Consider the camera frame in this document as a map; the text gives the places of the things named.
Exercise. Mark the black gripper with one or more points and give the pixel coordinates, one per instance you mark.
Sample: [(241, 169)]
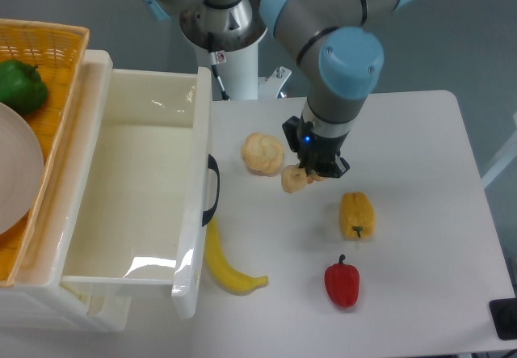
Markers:
[(317, 136)]

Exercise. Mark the square toasted bread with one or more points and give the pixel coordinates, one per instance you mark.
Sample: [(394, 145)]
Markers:
[(294, 178)]

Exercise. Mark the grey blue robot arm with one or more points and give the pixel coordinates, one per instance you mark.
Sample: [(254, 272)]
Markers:
[(326, 40)]

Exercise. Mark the round bread roll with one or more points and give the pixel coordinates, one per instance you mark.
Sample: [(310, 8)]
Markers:
[(262, 153)]

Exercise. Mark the white plastic drawer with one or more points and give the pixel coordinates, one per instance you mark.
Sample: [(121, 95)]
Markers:
[(139, 229)]

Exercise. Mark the white drawer cabinet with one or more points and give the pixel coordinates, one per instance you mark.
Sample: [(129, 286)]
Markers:
[(38, 299)]

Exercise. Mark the yellow bell pepper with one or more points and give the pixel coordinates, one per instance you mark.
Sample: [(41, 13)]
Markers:
[(357, 217)]

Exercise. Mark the red bell pepper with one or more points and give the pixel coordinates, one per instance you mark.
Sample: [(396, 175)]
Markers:
[(342, 281)]

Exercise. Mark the yellow banana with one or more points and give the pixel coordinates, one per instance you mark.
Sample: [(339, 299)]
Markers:
[(222, 271)]

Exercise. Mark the black device at table edge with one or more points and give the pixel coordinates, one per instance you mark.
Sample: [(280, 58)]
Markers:
[(503, 312)]

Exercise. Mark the orange woven basket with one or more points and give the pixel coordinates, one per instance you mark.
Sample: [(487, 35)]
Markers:
[(58, 51)]

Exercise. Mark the white plate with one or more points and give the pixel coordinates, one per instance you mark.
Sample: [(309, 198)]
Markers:
[(22, 166)]

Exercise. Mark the green bell pepper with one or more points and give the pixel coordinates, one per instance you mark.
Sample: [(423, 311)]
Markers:
[(22, 88)]

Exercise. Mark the black drawer handle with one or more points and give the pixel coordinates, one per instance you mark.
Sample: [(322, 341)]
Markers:
[(213, 190)]

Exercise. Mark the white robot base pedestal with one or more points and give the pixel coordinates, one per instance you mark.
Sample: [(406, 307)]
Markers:
[(226, 42)]

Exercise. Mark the white frame at right edge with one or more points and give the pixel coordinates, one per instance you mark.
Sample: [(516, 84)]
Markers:
[(504, 156)]

